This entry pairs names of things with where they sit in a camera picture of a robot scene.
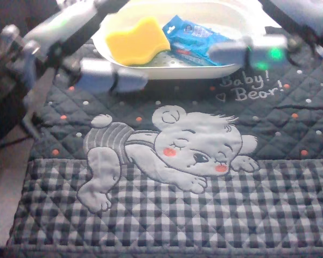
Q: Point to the yellow and green sponge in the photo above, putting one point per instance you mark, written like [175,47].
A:
[137,40]

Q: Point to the blue plastic snack packet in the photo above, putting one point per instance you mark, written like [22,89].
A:
[188,35]

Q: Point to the grey quilt with bear print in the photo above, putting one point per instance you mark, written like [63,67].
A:
[161,209]

